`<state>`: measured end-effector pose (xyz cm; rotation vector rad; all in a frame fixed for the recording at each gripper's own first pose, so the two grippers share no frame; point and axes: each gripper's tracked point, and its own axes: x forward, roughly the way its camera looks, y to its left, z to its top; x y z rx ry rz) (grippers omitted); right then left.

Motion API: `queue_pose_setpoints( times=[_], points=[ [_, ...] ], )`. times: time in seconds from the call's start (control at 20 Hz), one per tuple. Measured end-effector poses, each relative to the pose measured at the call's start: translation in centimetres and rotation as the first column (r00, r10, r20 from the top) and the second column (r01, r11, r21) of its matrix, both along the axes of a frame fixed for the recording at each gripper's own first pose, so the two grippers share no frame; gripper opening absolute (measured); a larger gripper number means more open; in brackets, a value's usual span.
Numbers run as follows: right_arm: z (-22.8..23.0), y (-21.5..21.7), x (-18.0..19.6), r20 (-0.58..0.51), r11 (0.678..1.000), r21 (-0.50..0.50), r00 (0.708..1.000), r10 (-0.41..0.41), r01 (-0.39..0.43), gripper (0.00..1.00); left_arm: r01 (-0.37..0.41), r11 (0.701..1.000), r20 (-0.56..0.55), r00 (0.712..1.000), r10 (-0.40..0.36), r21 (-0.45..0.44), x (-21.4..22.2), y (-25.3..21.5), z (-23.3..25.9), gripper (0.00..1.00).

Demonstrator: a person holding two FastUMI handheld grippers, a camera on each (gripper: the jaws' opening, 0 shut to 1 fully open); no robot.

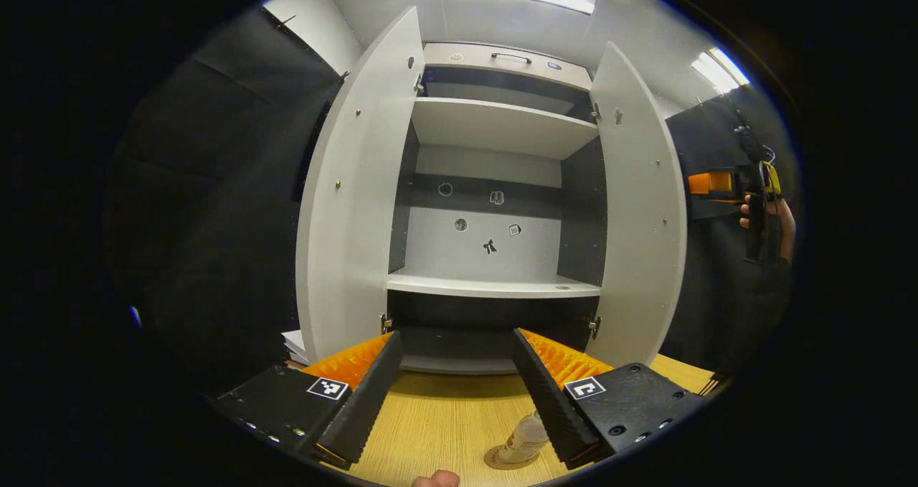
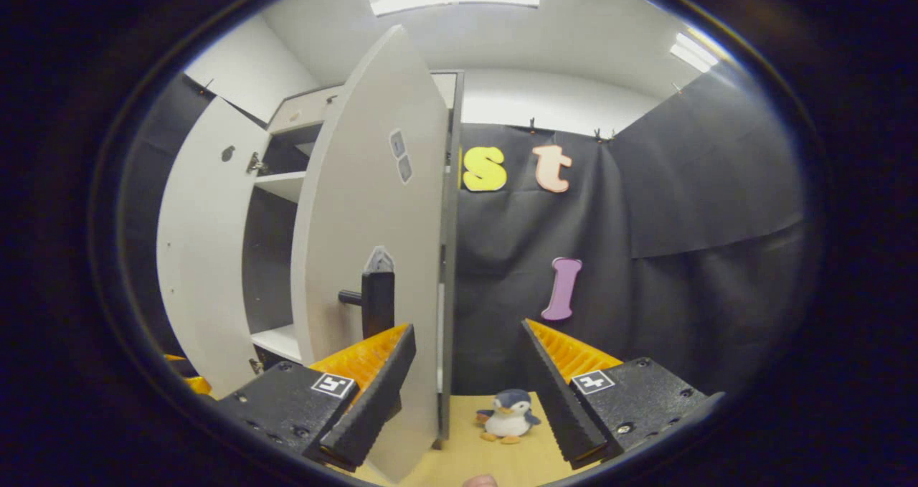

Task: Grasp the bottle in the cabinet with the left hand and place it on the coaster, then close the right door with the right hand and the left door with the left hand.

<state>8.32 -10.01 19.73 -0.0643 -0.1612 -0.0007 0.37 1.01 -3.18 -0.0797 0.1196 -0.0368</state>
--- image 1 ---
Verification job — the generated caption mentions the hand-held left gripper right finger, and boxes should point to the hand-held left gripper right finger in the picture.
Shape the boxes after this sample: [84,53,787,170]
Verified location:
[511,328,709,471]

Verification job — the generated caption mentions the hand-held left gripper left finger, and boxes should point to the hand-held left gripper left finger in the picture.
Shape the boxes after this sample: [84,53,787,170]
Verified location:
[212,331,404,471]

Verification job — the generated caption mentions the clear plastic bottle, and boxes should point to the clear plastic bottle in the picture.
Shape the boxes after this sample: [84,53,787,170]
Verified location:
[495,410,552,466]

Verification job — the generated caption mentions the white cabinet door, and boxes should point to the white cabinet door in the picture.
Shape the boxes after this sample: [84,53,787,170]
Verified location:
[296,6,425,364]
[587,41,689,368]

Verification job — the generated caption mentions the round wooden coaster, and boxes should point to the round wooden coaster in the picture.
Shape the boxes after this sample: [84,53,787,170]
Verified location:
[483,444,539,471]

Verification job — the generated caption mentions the white and grey cabinet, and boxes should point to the white and grey cabinet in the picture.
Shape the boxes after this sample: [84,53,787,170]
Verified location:
[387,41,604,375]

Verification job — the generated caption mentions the white cabinet shelf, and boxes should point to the white cabinet shelf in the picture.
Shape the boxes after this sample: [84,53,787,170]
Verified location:
[411,98,600,161]
[387,272,602,300]

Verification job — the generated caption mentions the black backdrop cloth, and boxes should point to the black backdrop cloth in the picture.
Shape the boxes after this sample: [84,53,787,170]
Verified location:
[108,6,349,396]
[663,85,801,374]

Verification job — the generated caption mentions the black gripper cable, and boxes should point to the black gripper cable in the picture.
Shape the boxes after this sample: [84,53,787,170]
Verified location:
[721,93,779,166]

